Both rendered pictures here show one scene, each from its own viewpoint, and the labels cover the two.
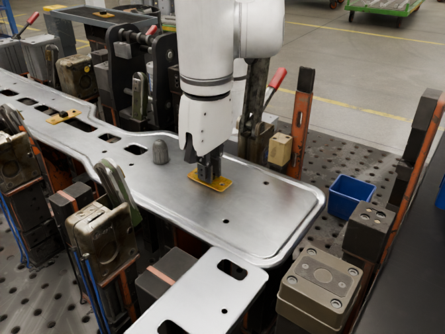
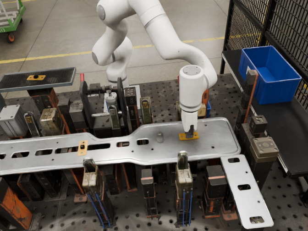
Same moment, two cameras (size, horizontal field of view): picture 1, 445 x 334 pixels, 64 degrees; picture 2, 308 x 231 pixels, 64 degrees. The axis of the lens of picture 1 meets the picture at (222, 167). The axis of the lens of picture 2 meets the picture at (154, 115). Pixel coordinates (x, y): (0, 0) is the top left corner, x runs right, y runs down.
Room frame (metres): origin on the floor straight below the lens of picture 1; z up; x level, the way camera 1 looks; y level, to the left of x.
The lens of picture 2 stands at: (0.06, 0.57, 1.83)
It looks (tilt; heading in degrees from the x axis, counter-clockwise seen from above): 43 degrees down; 323
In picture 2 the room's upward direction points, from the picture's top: 5 degrees counter-clockwise
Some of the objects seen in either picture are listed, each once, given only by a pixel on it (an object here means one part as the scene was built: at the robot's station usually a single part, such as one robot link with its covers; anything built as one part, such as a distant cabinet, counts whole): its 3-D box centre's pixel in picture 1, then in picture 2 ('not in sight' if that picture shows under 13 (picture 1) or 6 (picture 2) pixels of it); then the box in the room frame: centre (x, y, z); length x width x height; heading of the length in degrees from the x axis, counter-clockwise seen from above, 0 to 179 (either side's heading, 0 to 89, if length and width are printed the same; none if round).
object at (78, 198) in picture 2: (59, 159); (74, 170); (0.87, 0.47, 0.84); 0.17 x 0.06 x 0.29; 144
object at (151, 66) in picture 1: (152, 118); (110, 121); (0.93, 0.20, 0.94); 0.18 x 0.13 x 0.49; 54
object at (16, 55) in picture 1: (18, 89); not in sight; (1.31, 0.78, 0.88); 0.11 x 0.10 x 0.36; 144
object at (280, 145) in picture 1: (273, 210); (199, 132); (0.60, -0.11, 0.88); 0.04 x 0.04 x 0.36; 54
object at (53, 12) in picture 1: (101, 16); (36, 79); (1.23, 0.39, 1.16); 0.37 x 0.14 x 0.02; 54
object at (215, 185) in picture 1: (209, 176); (188, 135); (0.55, 0.02, 1.01); 0.08 x 0.04 x 0.01; 54
